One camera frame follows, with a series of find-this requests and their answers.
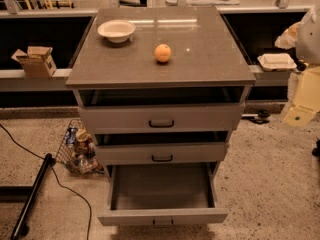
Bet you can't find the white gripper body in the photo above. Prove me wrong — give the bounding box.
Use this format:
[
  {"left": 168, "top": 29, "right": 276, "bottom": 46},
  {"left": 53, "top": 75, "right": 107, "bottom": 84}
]
[{"left": 293, "top": 66, "right": 320, "bottom": 113}]

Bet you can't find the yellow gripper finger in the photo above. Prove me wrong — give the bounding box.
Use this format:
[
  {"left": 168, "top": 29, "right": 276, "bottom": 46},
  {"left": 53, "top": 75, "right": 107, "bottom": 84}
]
[{"left": 283, "top": 107, "right": 315, "bottom": 127}]

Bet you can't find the grey bottom drawer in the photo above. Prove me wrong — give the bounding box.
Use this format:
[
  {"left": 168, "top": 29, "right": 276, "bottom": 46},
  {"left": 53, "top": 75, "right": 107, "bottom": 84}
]
[{"left": 98, "top": 162, "right": 228, "bottom": 227}]

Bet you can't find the grey drawer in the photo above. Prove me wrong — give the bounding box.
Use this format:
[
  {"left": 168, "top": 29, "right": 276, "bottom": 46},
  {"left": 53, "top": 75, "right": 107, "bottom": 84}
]
[
  {"left": 98, "top": 162, "right": 228, "bottom": 227},
  {"left": 78, "top": 86, "right": 244, "bottom": 134},
  {"left": 96, "top": 131, "right": 229, "bottom": 165}
]

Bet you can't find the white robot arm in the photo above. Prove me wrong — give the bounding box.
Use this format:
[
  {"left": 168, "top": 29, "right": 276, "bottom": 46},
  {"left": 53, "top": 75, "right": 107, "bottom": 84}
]
[{"left": 275, "top": 5, "right": 320, "bottom": 127}]

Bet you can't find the grey top drawer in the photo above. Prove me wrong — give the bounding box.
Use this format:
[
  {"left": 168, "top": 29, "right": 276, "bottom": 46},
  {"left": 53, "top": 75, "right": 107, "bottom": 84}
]
[{"left": 78, "top": 86, "right": 244, "bottom": 134}]

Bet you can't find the grey drawer cabinet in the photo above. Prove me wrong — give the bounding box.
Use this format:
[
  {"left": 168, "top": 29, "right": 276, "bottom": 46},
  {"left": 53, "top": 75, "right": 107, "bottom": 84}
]
[{"left": 65, "top": 6, "right": 257, "bottom": 178}]

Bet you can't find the grey middle drawer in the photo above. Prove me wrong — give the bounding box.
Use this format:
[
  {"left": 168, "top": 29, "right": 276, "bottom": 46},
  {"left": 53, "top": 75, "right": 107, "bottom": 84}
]
[{"left": 96, "top": 131, "right": 229, "bottom": 165}]

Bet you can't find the black floor caster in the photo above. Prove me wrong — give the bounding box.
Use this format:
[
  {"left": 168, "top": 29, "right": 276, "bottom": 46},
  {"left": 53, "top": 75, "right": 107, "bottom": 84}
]
[{"left": 242, "top": 110, "right": 270, "bottom": 124}]

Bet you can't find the white takeout container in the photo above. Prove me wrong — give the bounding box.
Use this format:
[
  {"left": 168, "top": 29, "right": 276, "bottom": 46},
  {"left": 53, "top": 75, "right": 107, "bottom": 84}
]
[{"left": 257, "top": 53, "right": 296, "bottom": 71}]

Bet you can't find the orange fruit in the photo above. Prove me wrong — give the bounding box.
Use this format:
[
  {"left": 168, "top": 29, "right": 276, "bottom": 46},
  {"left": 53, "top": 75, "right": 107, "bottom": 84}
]
[{"left": 154, "top": 44, "right": 172, "bottom": 63}]

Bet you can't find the white paper bowl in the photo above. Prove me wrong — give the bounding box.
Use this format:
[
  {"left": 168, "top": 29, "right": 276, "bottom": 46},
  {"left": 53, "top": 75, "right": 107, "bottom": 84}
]
[{"left": 97, "top": 20, "right": 136, "bottom": 43}]

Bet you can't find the black metal stand leg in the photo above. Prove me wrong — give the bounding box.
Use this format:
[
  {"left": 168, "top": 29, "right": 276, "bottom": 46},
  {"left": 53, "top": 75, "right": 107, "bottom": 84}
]
[{"left": 10, "top": 153, "right": 56, "bottom": 240}]

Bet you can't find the open cardboard box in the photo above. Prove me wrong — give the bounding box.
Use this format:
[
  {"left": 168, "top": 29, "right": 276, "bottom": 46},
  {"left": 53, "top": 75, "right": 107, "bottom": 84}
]
[{"left": 11, "top": 46, "right": 57, "bottom": 78}]

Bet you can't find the wire basket with items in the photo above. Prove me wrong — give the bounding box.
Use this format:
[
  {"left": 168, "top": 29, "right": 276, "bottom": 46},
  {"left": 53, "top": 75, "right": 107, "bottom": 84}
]
[{"left": 55, "top": 119, "right": 104, "bottom": 174}]

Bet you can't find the black cable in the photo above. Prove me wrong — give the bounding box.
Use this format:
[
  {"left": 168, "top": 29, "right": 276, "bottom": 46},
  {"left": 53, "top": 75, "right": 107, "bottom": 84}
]
[{"left": 0, "top": 123, "right": 93, "bottom": 240}]

